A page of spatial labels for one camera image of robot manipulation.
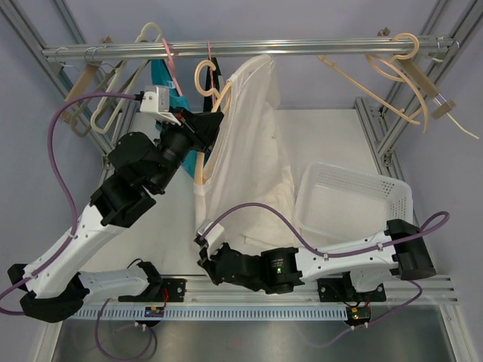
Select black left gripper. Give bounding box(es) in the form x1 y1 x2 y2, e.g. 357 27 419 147
149 106 222 193

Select beige plastic hanger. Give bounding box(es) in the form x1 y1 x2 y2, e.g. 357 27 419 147
193 60 232 186

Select teal blue t shirt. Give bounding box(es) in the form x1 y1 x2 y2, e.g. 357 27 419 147
150 60 197 179

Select thick pink plastic hanger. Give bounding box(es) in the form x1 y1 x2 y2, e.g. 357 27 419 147
162 38 183 97

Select cream white t shirt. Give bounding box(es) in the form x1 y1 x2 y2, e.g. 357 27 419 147
194 54 299 250

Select thin pink wire hanger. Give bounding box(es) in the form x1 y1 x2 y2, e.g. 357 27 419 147
207 41 217 106

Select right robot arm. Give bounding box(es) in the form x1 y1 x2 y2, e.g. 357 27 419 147
194 219 436 299

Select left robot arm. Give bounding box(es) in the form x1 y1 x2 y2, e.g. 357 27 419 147
8 107 224 323

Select cream rounded hanger left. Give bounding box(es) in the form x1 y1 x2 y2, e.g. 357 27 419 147
89 22 163 133

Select tan clip hanger left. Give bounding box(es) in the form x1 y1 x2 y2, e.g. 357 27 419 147
60 56 123 138

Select tan clip hanger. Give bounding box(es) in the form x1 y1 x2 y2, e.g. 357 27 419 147
60 56 123 138
366 33 479 140

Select beige hanger right thin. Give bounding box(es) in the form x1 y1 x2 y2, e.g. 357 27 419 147
317 54 421 125

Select beige hanger right thick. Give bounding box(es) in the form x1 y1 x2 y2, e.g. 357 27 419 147
365 33 437 133

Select tan clip hanger right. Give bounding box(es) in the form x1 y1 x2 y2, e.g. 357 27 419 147
366 33 479 140

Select white plastic basket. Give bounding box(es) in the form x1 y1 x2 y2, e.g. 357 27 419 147
294 162 414 247

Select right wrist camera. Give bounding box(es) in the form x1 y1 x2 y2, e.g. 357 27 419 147
195 221 225 256

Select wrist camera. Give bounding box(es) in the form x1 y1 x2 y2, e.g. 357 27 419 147
195 221 225 256
140 85 181 126

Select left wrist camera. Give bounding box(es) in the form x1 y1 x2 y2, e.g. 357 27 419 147
140 85 181 126

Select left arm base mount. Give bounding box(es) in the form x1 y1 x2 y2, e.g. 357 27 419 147
118 278 186 302

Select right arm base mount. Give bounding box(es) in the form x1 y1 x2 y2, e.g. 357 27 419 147
317 278 386 305

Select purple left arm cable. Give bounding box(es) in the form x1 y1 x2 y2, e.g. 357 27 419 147
0 92 148 314

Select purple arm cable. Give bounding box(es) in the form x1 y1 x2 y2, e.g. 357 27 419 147
203 203 451 261
0 92 148 314

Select aluminium frame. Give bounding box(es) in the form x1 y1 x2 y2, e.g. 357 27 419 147
0 0 483 362

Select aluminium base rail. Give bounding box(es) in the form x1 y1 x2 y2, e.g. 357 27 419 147
48 274 458 305

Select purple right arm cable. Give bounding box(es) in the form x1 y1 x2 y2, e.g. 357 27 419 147
203 203 451 261

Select silver hanging rail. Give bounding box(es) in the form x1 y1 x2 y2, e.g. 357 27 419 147
42 35 458 63

